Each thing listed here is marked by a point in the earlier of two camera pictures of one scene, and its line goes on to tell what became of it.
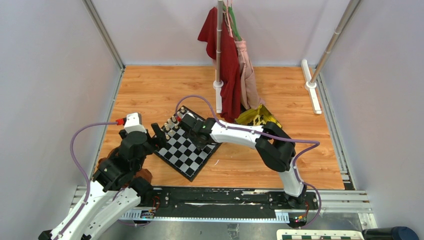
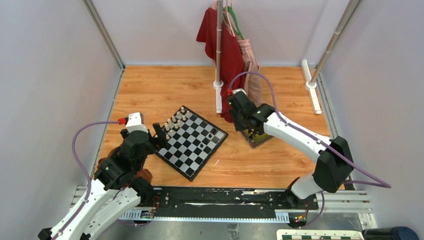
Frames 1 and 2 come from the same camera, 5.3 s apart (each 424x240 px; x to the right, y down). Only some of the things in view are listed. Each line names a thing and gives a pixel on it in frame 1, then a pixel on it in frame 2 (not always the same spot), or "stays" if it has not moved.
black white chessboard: (181, 151) stays
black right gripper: (199, 146) → (240, 127)
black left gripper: (160, 138) stays
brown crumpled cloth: (144, 174) stays
